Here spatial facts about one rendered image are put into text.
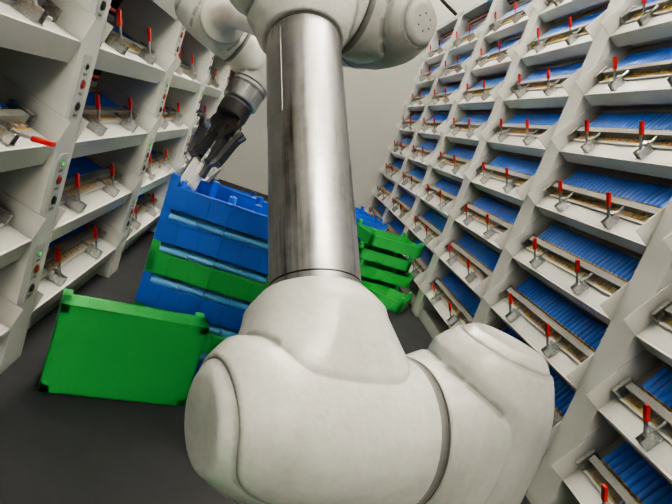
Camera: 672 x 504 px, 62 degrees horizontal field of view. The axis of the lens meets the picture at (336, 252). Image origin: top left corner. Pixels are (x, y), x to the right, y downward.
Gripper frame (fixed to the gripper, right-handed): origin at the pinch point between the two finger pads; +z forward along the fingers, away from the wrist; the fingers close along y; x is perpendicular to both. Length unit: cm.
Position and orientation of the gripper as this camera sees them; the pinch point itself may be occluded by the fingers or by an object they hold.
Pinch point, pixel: (194, 173)
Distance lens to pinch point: 135.8
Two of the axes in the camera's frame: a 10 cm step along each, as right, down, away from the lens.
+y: -8.6, -3.9, 3.4
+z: -4.7, 8.6, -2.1
